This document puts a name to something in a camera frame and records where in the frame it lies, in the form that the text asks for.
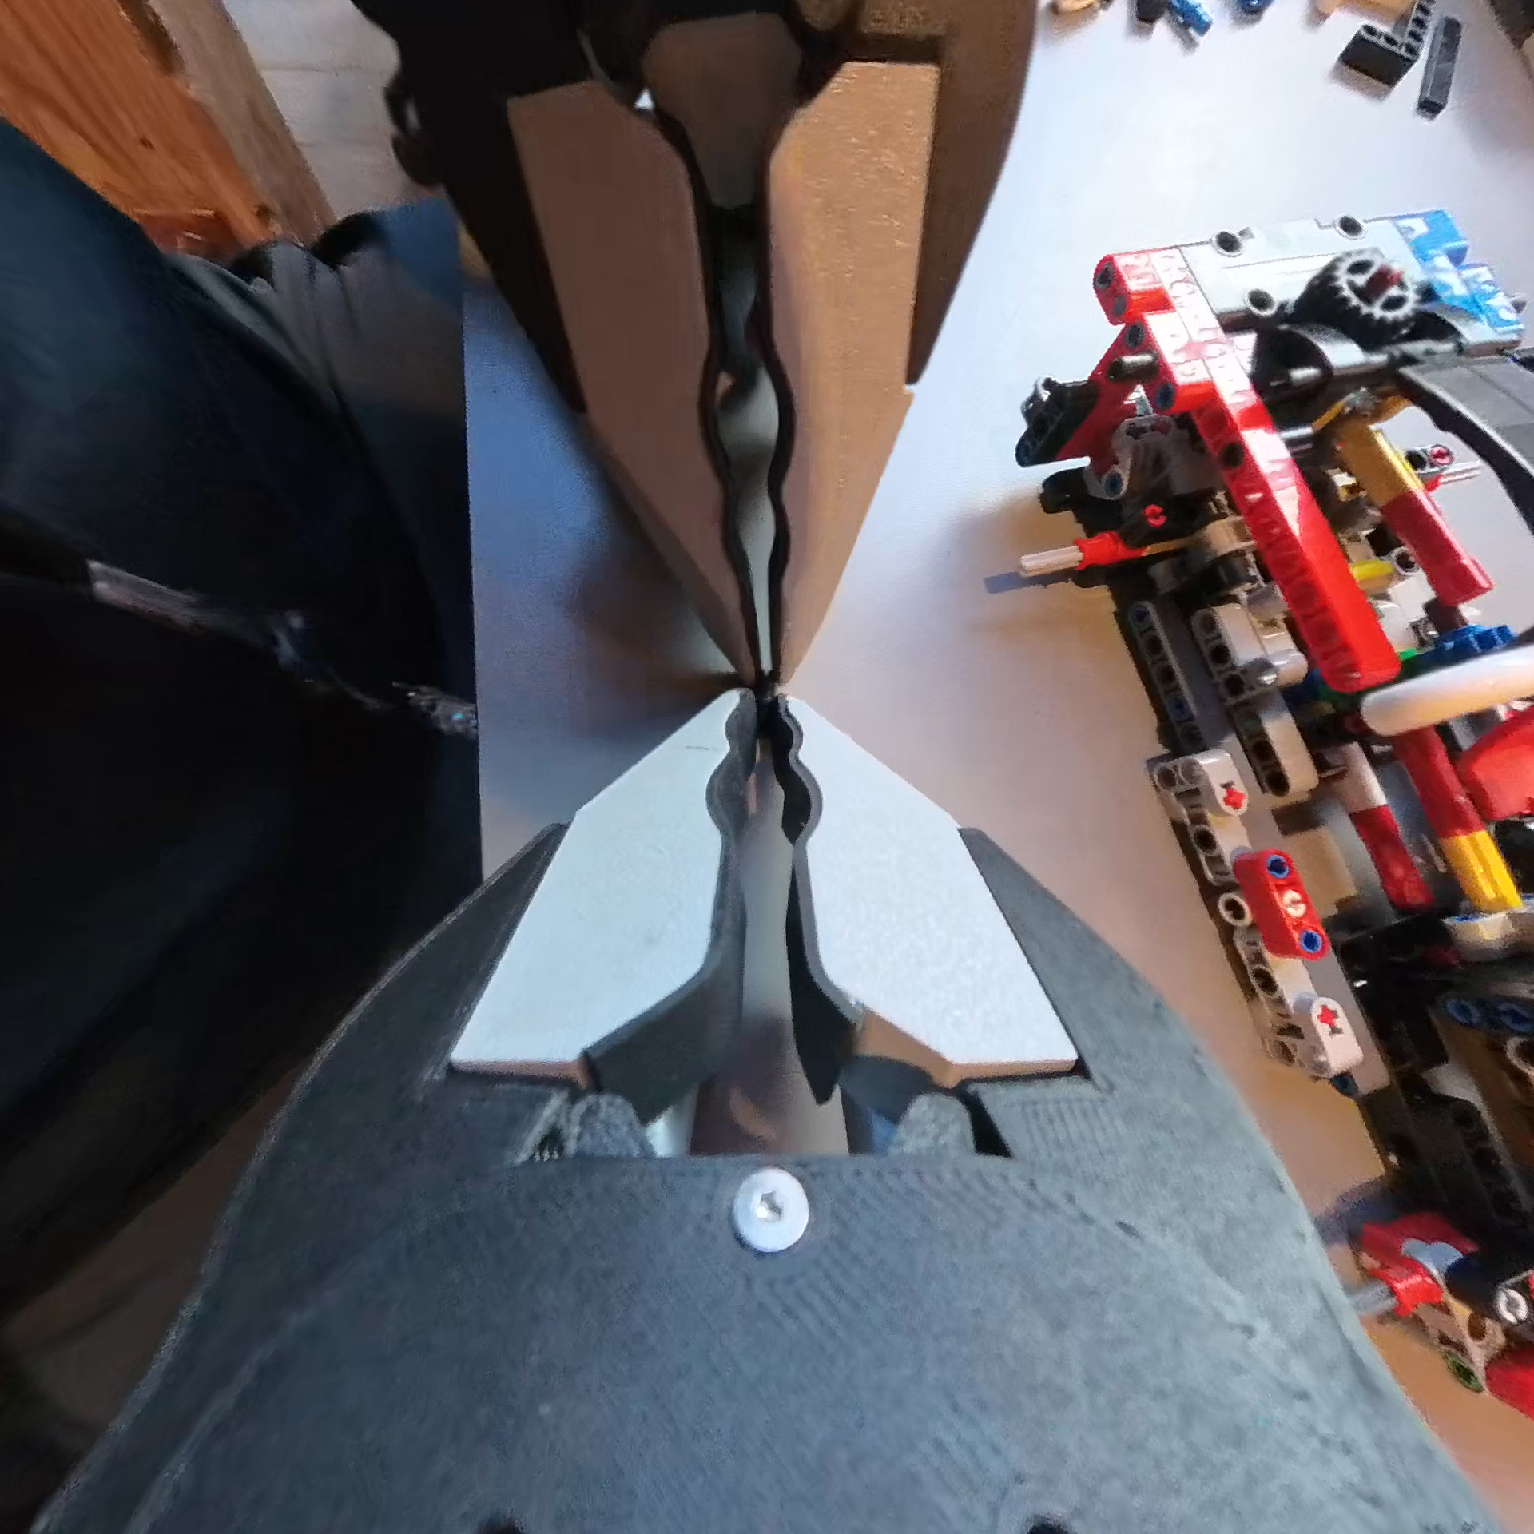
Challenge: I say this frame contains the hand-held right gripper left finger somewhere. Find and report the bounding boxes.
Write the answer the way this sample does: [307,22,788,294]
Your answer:
[450,692,766,1160]

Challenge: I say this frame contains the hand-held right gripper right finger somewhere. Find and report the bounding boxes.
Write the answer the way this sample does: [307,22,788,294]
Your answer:
[767,696,1082,1158]

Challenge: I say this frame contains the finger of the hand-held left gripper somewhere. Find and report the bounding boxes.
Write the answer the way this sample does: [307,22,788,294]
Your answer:
[506,77,769,698]
[758,57,945,698]

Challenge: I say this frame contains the grey desk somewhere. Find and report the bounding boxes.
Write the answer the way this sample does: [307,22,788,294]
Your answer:
[461,0,1534,1534]

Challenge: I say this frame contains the toy building brick car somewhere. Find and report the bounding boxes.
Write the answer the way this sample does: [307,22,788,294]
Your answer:
[983,210,1534,1434]

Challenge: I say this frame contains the person's dark trousers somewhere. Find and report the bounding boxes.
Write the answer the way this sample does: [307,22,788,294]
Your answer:
[0,121,484,1332]

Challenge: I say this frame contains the black angled toy beam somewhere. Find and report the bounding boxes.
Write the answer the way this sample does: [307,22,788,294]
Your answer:
[1335,0,1440,88]

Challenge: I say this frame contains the black straight toy beam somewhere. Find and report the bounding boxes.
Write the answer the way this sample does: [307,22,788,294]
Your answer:
[1418,17,1467,117]

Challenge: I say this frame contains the black cable with metal plug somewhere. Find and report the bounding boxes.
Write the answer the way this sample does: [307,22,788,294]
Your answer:
[84,555,481,740]

